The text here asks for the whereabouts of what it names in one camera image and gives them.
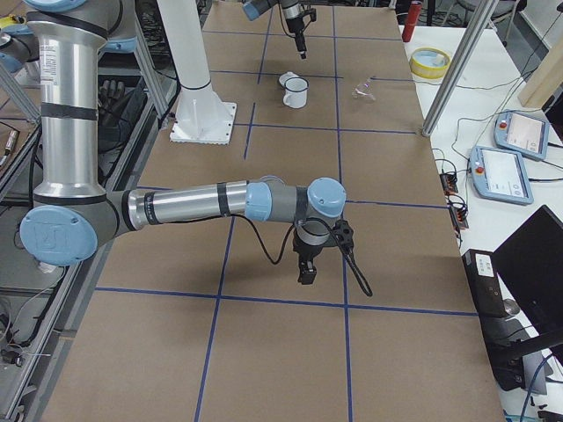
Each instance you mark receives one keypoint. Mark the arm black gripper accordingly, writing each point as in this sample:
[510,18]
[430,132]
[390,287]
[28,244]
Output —
[306,253]

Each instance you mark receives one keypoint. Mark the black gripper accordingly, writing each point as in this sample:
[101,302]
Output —
[293,23]

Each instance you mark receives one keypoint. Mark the white mug lid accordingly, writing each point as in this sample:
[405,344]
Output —
[283,78]

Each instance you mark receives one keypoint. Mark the white enamel mug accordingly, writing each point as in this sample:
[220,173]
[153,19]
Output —
[296,93]

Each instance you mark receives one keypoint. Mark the red cylinder tube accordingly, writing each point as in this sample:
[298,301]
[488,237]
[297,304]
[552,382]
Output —
[411,20]

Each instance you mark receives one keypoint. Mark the yellow round basin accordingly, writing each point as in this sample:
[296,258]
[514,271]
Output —
[429,62]

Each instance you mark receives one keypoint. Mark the near teach pendant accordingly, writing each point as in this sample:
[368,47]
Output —
[500,174]

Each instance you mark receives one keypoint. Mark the teach pendant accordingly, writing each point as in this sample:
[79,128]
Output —
[500,174]
[522,133]

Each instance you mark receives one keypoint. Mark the black monitor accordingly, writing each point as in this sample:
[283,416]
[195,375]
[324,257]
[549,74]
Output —
[529,263]

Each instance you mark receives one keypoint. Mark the black computer tower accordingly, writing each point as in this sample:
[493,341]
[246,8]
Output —
[513,355]

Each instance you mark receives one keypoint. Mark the far teach pendant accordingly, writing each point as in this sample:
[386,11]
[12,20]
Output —
[522,133]

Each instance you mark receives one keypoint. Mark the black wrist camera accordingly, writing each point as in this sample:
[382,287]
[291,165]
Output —
[344,235]

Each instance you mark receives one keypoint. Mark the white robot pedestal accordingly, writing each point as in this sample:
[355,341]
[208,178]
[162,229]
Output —
[201,116]

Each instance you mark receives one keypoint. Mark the aluminium frame post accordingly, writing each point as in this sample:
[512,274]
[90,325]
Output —
[469,41]
[150,76]

